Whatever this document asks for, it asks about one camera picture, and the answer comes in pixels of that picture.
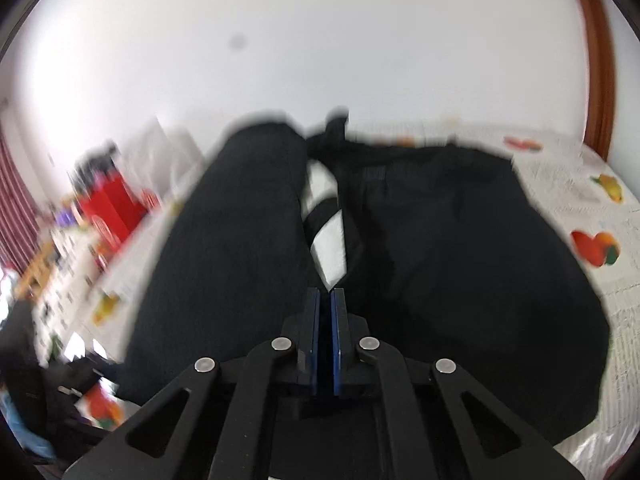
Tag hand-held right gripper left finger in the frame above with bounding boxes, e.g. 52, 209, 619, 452
62, 287, 321, 480

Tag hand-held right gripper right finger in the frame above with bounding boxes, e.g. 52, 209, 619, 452
330, 287, 585, 480

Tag black white blue jacket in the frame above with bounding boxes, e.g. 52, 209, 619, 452
117, 106, 615, 480

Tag red paper bag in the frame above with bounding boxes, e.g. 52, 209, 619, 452
77, 169, 148, 253

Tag white plastic bag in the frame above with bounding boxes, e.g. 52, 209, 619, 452
122, 117, 206, 206

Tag dark cloth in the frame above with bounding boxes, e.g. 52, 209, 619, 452
0, 297, 123, 461

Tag wooden side table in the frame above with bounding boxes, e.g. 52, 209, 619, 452
14, 240, 57, 303

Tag red striped curtain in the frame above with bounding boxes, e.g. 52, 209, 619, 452
0, 127, 42, 273

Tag brown wooden door frame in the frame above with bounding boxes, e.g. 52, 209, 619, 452
567, 0, 617, 162

